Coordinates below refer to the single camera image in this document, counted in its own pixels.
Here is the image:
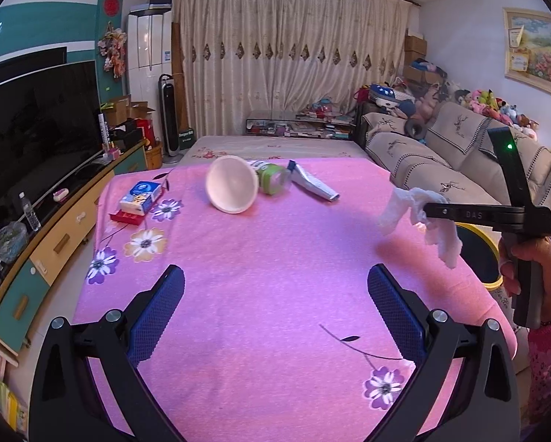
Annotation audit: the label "pile of books and toys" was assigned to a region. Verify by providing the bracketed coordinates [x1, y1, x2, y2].
[296, 98, 355, 139]

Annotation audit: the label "row of books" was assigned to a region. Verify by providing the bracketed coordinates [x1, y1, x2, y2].
[0, 344, 28, 434]

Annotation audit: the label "red bag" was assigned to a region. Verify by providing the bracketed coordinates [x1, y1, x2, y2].
[135, 117, 156, 149]

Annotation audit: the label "red cigarette box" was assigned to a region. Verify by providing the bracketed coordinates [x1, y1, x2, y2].
[109, 210, 143, 227]

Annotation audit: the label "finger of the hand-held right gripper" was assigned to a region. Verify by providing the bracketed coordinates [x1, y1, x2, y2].
[415, 201, 450, 229]

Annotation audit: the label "open cardboard box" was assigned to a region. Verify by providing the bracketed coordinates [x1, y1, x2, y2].
[101, 95, 133, 128]
[127, 101, 157, 123]

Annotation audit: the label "beige covered sofa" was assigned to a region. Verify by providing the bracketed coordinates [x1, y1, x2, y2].
[353, 100, 551, 329]

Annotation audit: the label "row of plush toys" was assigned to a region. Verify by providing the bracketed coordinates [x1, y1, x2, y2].
[454, 87, 540, 142]

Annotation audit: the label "clear water bottle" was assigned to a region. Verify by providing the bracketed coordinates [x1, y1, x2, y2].
[18, 192, 41, 232]

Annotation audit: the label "yellow rimmed black trash bin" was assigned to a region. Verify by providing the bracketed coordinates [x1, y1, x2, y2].
[452, 221, 505, 292]

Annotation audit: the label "blue star plush toy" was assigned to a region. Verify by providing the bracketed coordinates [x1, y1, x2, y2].
[368, 83, 399, 105]

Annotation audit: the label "white paper cup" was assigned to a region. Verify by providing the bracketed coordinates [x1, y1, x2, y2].
[205, 156, 260, 215]

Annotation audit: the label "green label plastic bottle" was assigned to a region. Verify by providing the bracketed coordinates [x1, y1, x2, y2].
[248, 159, 291, 195]

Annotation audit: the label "pink floral tablecloth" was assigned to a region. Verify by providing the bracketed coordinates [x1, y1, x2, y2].
[73, 157, 518, 442]

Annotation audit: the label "beige floral sheet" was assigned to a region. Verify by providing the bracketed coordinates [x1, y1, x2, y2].
[178, 134, 374, 167]

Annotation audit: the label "brown wooden board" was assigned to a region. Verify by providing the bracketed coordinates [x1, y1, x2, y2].
[171, 22, 189, 135]

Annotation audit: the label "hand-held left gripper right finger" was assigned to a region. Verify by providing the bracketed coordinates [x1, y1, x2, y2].
[367, 264, 521, 442]

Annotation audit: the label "black storage box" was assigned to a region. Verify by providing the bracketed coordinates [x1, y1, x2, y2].
[111, 119, 146, 151]

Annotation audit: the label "white standing air conditioner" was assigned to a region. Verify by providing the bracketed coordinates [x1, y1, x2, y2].
[127, 6, 175, 117]

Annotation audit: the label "black tower fan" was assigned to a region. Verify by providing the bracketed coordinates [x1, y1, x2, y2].
[158, 74, 181, 158]

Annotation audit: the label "grey neck pillow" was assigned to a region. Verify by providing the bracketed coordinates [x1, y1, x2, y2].
[404, 115, 429, 140]

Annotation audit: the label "beige patterned curtain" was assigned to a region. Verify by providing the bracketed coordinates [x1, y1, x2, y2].
[170, 0, 412, 137]

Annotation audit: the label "brown plush bear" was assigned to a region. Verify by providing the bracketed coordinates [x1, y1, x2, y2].
[413, 89, 443, 119]

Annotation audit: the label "framed flower painting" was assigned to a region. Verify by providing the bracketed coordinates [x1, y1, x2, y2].
[502, 6, 551, 101]

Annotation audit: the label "black flat television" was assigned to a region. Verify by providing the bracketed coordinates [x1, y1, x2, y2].
[0, 60, 107, 283]

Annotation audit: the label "hanging flower decoration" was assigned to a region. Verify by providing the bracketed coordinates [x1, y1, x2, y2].
[97, 20, 129, 80]

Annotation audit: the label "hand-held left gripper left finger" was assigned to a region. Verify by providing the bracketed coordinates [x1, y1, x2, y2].
[29, 264, 186, 442]

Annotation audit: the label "teal and yellow tv cabinet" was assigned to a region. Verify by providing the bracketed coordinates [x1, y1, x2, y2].
[0, 140, 150, 370]

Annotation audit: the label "black upright narrow box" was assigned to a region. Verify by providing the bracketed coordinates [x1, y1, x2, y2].
[99, 112, 113, 151]

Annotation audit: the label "blue tissue pack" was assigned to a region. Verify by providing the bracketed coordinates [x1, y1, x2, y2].
[118, 180, 166, 217]

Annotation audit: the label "stacked cardboard boxes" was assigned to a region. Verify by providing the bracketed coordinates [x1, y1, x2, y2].
[401, 31, 444, 87]

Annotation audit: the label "squeezed toothpaste tube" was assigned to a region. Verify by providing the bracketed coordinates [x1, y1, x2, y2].
[287, 159, 341, 203]

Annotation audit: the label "wooden bucket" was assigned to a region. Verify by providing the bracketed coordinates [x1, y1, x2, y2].
[143, 140, 164, 172]

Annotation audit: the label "white tissue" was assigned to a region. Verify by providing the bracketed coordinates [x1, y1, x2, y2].
[378, 187, 463, 270]

